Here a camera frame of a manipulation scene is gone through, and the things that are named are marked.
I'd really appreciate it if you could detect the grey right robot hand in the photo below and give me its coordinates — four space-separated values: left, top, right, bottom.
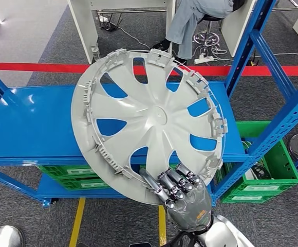
139 163 213 233

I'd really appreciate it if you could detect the grey plastic hubcap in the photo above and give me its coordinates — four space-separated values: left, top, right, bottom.
70 48 229 206

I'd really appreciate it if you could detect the black round part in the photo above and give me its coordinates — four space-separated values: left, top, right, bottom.
251 164 272 180

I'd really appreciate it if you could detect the blue steel shelf rack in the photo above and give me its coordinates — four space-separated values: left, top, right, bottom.
0 0 298 207

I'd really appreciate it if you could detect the open green plastic crate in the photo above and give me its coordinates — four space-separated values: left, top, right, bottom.
216 121 298 198

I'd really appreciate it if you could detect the white power strip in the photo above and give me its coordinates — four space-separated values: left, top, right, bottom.
194 55 214 65

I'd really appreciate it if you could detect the yellow floor tape outline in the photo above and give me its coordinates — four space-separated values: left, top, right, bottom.
69 198 167 247

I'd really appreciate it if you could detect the black router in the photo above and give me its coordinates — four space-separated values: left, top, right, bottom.
247 51 259 67

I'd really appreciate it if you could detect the person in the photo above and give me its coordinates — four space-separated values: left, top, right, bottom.
152 0 246 66

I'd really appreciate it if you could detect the black swivel stool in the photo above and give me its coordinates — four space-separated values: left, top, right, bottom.
193 14 223 47

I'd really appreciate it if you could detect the chrome desk crossbar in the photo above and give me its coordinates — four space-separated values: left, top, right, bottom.
271 6 298 12
97 8 168 14

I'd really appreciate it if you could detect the red barrier belt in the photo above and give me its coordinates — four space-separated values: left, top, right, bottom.
0 62 298 78

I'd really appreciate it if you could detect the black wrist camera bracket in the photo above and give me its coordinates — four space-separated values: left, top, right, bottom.
161 229 204 247

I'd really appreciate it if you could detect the white cable tangle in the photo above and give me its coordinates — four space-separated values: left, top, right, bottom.
192 44 235 67

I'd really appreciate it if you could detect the white floor cable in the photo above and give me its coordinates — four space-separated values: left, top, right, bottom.
118 26 152 51
258 52 298 57

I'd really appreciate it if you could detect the black cable bundle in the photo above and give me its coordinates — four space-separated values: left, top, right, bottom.
103 13 124 32

